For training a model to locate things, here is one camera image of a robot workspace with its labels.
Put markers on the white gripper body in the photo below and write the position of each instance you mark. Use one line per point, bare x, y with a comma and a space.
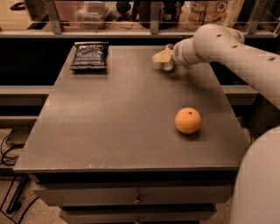
177, 54

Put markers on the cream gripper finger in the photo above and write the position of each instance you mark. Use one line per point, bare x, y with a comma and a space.
162, 57

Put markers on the orange soda can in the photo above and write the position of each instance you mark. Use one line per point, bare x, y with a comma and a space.
168, 66

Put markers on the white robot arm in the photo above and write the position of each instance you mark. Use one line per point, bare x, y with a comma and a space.
256, 198

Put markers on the colourful snack bag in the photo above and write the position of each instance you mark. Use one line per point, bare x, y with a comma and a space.
218, 12

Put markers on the black bag on shelf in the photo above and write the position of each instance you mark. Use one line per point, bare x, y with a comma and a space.
167, 13

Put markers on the orange fruit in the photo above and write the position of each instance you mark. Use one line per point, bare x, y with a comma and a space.
188, 120

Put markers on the blue chip bag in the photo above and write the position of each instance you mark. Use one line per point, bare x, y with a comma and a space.
90, 55

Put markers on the clear plastic container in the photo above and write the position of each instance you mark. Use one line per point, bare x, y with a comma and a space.
92, 15

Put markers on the grey metal railing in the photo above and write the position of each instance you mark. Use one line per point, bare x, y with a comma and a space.
56, 19

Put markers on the grey top drawer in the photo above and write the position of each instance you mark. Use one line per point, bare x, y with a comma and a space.
120, 194

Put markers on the grey drawer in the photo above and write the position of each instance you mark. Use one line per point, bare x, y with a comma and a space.
120, 194
137, 214

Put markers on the grey lower drawer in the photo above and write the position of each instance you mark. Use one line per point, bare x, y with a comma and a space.
137, 214

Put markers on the black power adapter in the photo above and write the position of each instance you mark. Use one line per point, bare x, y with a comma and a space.
18, 137

